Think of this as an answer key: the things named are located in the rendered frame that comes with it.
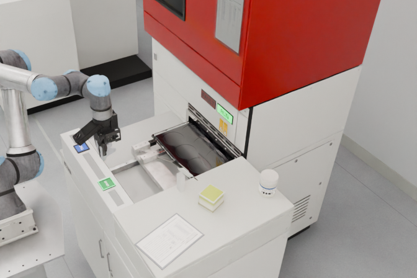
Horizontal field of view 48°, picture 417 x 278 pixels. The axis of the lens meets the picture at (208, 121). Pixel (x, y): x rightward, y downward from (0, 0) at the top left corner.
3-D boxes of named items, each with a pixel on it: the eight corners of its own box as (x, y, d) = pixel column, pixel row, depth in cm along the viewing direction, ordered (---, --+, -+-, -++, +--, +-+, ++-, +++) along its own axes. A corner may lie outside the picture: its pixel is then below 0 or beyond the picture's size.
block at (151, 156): (155, 154, 217) (155, 149, 215) (159, 158, 215) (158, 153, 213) (139, 160, 213) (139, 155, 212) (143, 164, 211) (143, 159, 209)
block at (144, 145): (146, 144, 222) (146, 139, 220) (150, 148, 220) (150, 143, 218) (131, 149, 218) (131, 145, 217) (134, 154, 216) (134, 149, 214)
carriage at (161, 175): (146, 147, 224) (146, 143, 223) (187, 195, 201) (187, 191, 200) (131, 153, 221) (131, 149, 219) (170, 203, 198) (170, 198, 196)
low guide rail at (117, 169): (194, 139, 236) (194, 134, 234) (196, 141, 235) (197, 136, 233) (102, 175, 213) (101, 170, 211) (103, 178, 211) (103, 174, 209)
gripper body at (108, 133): (121, 141, 176) (119, 116, 169) (100, 149, 172) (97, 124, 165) (112, 131, 181) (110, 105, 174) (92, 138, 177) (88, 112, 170)
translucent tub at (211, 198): (208, 194, 187) (210, 182, 183) (224, 203, 184) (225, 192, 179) (197, 205, 182) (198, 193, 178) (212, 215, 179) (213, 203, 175)
